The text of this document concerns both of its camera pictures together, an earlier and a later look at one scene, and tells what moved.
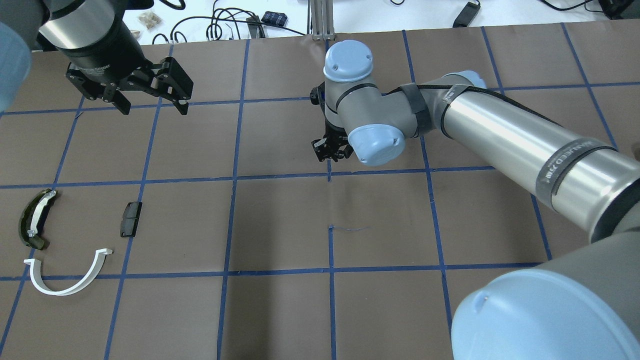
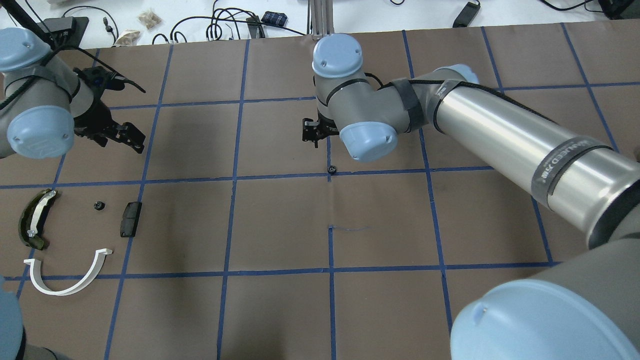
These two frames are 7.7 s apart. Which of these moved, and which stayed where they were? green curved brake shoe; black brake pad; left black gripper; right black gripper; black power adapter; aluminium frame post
Moved: right black gripper; left black gripper
Stayed: black brake pad; aluminium frame post; green curved brake shoe; black power adapter
